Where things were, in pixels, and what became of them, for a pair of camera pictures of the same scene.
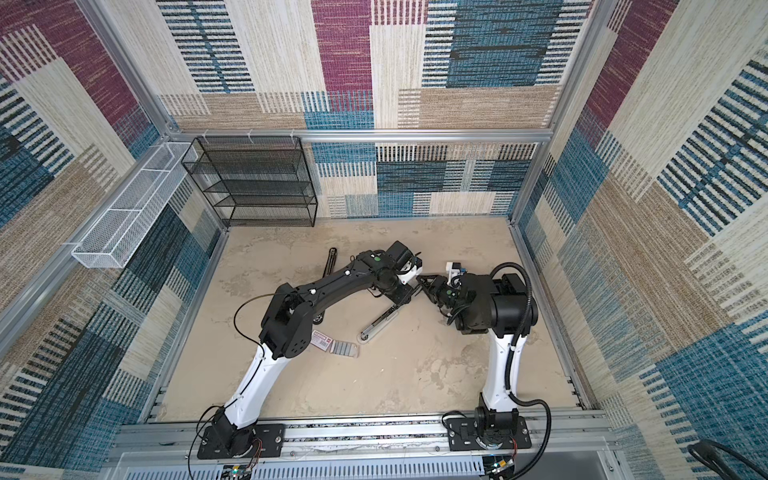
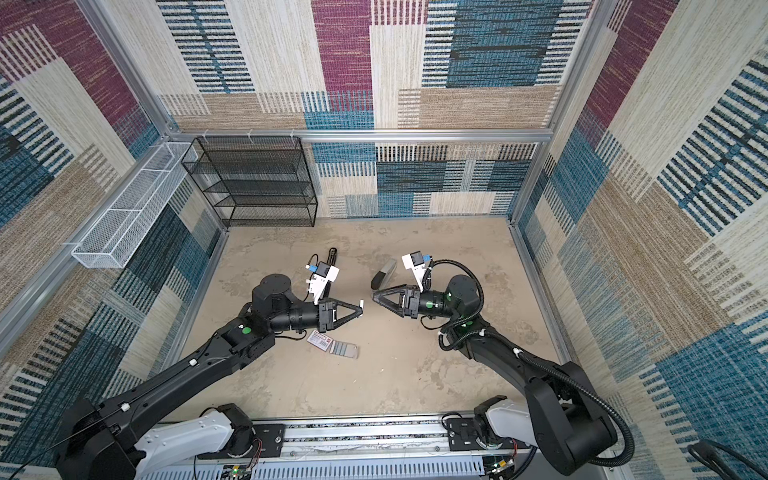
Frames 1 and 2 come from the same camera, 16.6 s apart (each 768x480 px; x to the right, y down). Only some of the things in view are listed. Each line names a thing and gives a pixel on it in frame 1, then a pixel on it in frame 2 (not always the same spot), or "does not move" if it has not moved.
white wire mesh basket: (116, 236) does not move
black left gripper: (403, 299) -> (326, 314)
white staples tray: (344, 349) does not move
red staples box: (321, 340) does not move
